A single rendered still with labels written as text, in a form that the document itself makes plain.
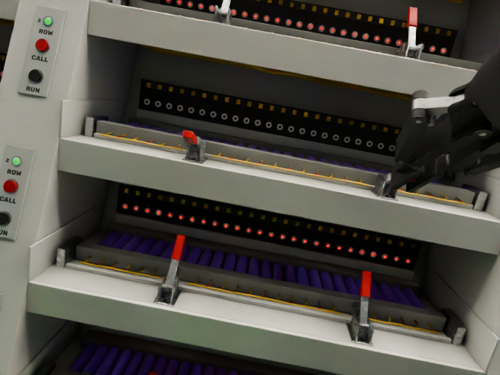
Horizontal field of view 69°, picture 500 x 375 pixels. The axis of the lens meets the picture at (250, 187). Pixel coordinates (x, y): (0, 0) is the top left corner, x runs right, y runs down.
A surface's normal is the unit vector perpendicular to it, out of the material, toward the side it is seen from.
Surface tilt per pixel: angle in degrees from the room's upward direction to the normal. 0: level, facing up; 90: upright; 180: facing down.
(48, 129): 90
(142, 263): 107
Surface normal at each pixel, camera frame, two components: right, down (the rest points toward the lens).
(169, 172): -0.06, 0.23
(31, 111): 0.00, -0.05
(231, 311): 0.18, -0.95
